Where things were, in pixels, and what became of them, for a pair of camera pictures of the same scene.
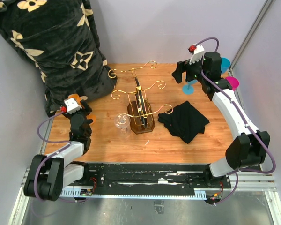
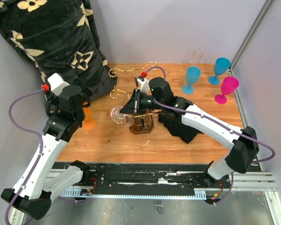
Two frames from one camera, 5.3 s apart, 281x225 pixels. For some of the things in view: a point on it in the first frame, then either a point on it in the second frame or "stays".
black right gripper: x=182 y=66 to x=133 y=106
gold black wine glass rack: x=140 y=111 stays
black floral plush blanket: x=61 y=36 stays
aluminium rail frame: x=252 y=182 stays
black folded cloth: x=185 y=122 stays
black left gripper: x=87 y=110 to x=86 y=93
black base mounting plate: x=150 y=176 stays
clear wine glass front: x=122 y=122 to x=121 y=117
